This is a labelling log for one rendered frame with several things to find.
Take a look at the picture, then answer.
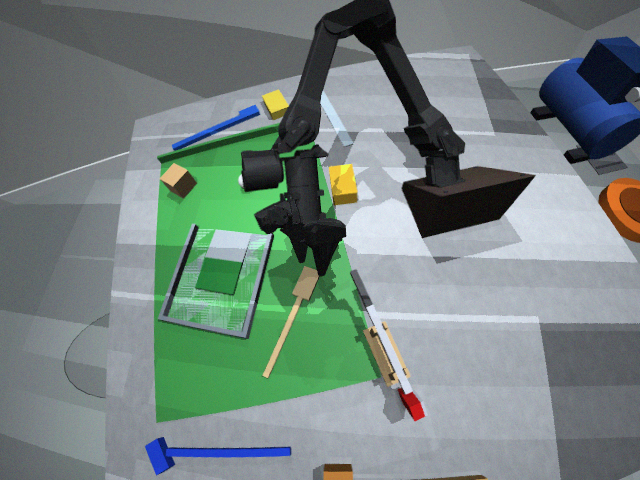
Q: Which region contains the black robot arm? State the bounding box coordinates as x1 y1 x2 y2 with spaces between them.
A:
241 0 466 234

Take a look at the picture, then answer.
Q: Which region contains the green flat mat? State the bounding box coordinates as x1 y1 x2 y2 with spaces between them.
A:
154 132 381 422

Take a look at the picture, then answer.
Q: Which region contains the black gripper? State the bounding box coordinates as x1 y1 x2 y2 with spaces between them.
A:
279 184 346 277

